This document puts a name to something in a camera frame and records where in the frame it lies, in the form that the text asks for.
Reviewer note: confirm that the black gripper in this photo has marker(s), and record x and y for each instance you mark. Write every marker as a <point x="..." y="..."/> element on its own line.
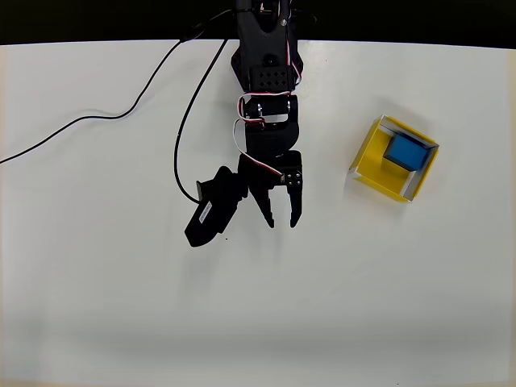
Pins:
<point x="262" y="180"/>

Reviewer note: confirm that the blue cube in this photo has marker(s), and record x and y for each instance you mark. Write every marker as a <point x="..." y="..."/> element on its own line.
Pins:
<point x="407" y="155"/>

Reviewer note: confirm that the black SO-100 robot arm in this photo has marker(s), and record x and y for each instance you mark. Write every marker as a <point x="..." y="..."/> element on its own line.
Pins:
<point x="266" y="48"/>

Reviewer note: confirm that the yellow open box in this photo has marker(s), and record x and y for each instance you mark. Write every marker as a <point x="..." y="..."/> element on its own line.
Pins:
<point x="373" y="161"/>

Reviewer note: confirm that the black webcam on gripper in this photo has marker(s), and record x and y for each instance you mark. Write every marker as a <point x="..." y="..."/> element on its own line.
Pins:
<point x="215" y="209"/>

